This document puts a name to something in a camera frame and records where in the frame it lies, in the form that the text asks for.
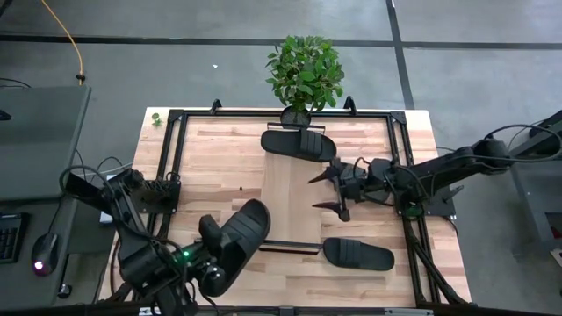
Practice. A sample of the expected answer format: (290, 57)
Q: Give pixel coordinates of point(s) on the grey desk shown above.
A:
(26, 289)

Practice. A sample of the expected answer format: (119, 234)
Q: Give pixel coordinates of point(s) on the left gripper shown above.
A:
(191, 259)

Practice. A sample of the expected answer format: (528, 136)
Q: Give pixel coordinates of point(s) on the small green leaf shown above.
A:
(156, 119)

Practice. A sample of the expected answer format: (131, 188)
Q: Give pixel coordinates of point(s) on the green leafy plant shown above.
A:
(305, 72)

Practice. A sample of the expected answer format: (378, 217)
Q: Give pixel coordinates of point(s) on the black plant pot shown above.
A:
(295, 117)

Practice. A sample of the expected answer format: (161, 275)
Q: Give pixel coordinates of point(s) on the black round knob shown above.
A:
(64, 290)

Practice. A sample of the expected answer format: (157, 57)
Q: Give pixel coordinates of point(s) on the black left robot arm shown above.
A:
(136, 263)

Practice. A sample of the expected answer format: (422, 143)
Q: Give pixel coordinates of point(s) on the wooden shelf with black frame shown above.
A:
(290, 197)

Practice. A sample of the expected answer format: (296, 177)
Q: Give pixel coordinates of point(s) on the black keyboard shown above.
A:
(9, 237)

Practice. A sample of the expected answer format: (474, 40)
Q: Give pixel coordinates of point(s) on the black rubber slide sandal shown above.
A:
(364, 256)
(281, 145)
(246, 228)

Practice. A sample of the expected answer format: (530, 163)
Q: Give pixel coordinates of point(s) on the silver metal bracket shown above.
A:
(408, 312)

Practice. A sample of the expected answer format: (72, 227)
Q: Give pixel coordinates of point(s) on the small white box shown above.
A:
(105, 217)

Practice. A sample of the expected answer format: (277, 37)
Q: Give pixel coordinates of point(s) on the black computer mouse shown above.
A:
(44, 254)

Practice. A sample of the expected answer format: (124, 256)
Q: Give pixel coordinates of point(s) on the grey side table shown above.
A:
(538, 193)

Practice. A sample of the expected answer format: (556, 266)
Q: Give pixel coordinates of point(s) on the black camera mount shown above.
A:
(286, 311)

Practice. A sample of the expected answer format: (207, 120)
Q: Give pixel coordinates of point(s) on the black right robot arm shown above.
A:
(439, 169)

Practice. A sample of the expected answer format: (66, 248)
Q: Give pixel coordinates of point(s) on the black aluminium table frame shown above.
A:
(219, 113)

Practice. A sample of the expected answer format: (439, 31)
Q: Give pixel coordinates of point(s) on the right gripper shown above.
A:
(353, 182)

